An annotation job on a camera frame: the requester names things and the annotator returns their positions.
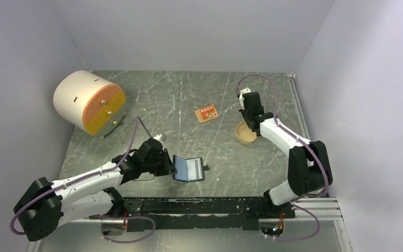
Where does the black leather card holder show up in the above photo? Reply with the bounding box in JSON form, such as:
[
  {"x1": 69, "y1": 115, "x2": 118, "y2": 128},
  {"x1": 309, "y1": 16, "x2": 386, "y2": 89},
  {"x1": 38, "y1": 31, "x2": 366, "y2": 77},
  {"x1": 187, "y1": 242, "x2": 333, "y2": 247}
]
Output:
[{"x1": 173, "y1": 155, "x2": 210, "y2": 182}]

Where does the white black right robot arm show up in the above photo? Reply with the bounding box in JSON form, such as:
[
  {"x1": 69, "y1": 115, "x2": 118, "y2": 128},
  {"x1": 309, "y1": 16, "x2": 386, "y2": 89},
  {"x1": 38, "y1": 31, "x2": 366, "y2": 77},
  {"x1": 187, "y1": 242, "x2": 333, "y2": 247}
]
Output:
[{"x1": 238, "y1": 88, "x2": 333, "y2": 217}]

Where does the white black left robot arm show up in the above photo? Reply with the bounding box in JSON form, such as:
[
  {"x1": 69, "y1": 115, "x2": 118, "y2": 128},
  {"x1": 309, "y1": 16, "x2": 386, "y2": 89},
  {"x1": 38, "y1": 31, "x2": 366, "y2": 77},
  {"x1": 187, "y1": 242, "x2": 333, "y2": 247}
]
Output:
[{"x1": 10, "y1": 138, "x2": 177, "y2": 242}]

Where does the beige oval tray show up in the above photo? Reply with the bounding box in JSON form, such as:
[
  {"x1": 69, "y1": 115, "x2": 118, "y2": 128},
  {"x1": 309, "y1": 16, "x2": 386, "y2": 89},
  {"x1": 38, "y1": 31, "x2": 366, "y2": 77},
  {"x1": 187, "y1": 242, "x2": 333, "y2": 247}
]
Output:
[{"x1": 234, "y1": 120, "x2": 258, "y2": 145}]

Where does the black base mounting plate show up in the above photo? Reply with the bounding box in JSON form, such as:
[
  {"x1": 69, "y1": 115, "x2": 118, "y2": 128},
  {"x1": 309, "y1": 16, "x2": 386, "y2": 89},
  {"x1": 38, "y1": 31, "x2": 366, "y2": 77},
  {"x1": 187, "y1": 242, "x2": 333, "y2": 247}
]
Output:
[{"x1": 102, "y1": 196, "x2": 295, "y2": 232}]

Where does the round cabinet with coloured drawers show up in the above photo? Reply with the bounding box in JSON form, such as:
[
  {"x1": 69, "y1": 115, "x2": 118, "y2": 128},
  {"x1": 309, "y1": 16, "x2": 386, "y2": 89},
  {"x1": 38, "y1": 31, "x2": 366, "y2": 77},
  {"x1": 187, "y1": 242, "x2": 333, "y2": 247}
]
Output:
[{"x1": 53, "y1": 70, "x2": 127, "y2": 139}]

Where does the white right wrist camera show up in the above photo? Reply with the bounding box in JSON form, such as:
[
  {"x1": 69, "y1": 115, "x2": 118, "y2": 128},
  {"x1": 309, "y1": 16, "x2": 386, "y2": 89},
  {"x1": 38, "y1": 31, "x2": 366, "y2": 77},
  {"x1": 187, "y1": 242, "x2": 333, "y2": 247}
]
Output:
[{"x1": 238, "y1": 87, "x2": 251, "y2": 107}]

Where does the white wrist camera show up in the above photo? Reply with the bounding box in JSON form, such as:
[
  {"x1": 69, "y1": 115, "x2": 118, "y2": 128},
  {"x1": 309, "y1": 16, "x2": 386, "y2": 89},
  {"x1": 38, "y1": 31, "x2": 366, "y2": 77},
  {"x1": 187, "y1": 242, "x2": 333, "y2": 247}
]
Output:
[
  {"x1": 238, "y1": 87, "x2": 251, "y2": 107},
  {"x1": 153, "y1": 133, "x2": 167, "y2": 143}
]

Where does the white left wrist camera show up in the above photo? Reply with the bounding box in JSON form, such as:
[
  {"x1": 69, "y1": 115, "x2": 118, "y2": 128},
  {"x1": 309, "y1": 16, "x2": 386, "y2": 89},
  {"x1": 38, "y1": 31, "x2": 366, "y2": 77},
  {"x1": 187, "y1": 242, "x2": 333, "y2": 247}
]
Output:
[{"x1": 153, "y1": 133, "x2": 167, "y2": 143}]

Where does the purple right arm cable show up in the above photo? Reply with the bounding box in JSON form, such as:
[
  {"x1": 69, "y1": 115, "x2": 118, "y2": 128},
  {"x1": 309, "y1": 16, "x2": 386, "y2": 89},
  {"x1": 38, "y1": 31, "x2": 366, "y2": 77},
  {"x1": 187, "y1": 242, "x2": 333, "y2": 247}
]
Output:
[{"x1": 235, "y1": 73, "x2": 330, "y2": 242}]

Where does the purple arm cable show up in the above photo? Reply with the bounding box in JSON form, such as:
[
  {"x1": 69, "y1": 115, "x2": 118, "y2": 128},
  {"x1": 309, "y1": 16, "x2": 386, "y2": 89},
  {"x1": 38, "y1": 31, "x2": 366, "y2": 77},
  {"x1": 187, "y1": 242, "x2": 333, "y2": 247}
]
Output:
[
  {"x1": 9, "y1": 116, "x2": 157, "y2": 244},
  {"x1": 235, "y1": 73, "x2": 330, "y2": 242}
]

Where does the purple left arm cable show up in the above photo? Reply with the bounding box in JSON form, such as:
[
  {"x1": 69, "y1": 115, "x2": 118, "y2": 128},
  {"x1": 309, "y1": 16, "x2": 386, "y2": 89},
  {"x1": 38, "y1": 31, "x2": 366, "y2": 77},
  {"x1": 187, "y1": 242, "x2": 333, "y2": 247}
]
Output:
[{"x1": 9, "y1": 116, "x2": 157, "y2": 244}]

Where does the aluminium frame rail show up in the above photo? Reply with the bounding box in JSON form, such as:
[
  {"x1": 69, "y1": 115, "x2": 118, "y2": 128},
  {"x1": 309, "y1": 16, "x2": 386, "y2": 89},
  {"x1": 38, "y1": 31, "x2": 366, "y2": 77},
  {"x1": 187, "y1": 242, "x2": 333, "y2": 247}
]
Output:
[{"x1": 26, "y1": 75, "x2": 353, "y2": 252}]

